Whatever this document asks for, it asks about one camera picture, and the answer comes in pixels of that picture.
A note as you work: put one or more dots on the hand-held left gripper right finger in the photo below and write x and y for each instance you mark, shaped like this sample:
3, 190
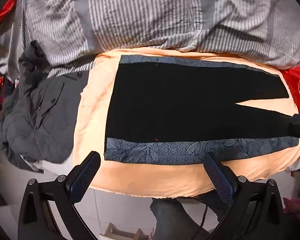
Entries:
218, 180

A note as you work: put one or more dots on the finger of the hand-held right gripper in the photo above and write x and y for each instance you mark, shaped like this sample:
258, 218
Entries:
298, 127

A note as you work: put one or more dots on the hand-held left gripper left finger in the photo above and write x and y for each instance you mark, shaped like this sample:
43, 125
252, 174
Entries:
86, 172

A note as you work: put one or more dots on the black pants with blue stripes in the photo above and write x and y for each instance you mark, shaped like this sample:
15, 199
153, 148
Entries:
177, 105

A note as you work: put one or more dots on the red embroidered cushion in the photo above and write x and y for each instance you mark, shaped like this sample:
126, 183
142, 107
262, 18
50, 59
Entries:
298, 85

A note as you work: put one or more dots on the peach bed sheet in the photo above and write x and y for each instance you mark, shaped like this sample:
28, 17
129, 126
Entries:
140, 177

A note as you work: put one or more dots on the person's leg in jeans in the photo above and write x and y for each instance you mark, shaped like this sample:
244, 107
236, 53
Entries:
175, 220

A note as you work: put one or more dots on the grey button shirt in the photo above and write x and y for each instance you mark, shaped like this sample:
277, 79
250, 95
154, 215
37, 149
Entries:
40, 120

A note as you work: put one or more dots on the wooden rack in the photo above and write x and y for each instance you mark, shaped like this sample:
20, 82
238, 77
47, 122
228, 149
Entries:
125, 232

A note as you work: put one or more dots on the pink cloth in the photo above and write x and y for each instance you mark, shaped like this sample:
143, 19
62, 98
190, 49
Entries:
297, 207

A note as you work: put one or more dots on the grey striped duvet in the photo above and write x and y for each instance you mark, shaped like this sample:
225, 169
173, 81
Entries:
140, 12

